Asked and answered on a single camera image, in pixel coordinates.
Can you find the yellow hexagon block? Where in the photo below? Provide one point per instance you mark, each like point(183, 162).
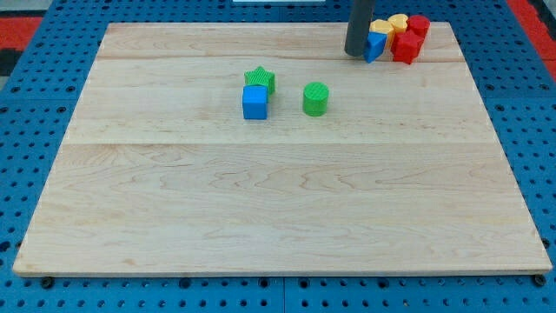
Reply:
point(383, 27)

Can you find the blue triangle block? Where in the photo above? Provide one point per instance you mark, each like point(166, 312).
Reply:
point(375, 46)

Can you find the light wooden board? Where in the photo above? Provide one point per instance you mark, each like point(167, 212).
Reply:
point(159, 174)

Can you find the yellow heart block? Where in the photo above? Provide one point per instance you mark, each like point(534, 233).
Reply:
point(398, 22)

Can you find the grey cylindrical pointer rod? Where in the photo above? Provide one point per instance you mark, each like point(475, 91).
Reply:
point(358, 26)

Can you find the red cylinder block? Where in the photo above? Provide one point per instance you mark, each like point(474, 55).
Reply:
point(419, 25)

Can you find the green cylinder block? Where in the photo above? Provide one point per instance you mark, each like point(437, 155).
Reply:
point(315, 99)

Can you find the red star block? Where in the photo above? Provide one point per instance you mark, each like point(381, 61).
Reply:
point(406, 46)

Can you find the green star block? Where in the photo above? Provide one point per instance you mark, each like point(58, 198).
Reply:
point(261, 77)

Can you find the blue cube block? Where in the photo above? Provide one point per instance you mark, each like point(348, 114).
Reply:
point(255, 102)

